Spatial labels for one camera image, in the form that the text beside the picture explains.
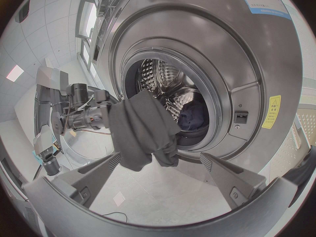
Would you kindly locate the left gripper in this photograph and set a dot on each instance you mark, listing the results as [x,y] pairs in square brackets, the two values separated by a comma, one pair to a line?
[95,118]

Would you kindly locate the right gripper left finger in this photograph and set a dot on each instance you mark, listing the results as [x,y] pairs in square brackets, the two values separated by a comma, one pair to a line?
[96,175]

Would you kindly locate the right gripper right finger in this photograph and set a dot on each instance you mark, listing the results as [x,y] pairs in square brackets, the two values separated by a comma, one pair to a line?
[229,179]

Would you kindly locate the dark grey garment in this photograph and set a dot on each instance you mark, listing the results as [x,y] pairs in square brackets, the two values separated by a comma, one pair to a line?
[138,132]

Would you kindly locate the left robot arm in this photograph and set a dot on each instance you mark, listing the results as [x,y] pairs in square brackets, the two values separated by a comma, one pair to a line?
[50,79]

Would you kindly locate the washing machine door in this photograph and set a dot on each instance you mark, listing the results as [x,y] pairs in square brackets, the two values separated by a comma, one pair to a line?
[79,148]

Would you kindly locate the cream laundry basket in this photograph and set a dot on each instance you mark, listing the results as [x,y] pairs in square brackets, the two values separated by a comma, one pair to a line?
[284,144]

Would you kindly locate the heap of dark clothes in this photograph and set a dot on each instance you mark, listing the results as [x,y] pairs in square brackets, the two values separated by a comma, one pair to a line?
[306,167]

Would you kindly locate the grey washing machine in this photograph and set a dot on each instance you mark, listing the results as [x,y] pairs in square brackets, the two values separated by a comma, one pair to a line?
[209,38]

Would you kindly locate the dark blue garment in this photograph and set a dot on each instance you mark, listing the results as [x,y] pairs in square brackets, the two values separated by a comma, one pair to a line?
[191,117]

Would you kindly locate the square ceiling light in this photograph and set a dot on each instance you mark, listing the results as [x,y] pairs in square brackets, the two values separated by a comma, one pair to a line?
[14,73]

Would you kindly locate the window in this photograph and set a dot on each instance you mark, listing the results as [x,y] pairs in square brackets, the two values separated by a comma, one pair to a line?
[85,18]

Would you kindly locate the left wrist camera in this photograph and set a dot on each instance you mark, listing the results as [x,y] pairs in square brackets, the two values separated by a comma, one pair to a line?
[102,97]

